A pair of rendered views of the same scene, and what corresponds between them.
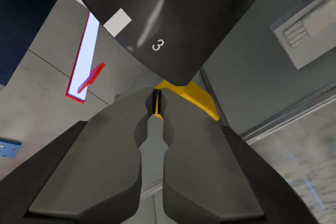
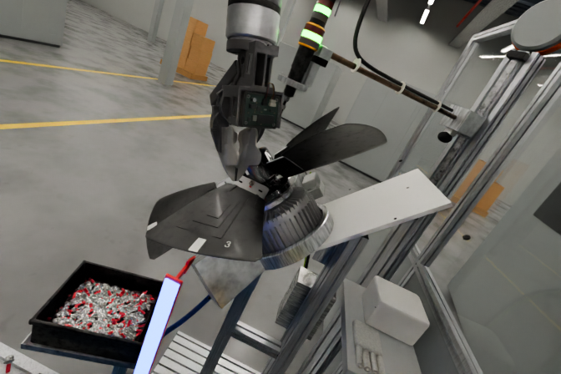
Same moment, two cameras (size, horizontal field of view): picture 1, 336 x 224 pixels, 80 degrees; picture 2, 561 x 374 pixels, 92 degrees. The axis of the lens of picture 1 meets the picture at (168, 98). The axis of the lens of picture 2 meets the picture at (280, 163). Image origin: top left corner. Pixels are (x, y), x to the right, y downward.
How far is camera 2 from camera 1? 50 cm
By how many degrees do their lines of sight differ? 102
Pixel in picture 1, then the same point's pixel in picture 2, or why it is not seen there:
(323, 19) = (368, 335)
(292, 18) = (349, 350)
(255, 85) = not seen: outside the picture
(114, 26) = (195, 246)
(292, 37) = (369, 362)
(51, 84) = not seen: outside the picture
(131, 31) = (208, 244)
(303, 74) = not seen: outside the picture
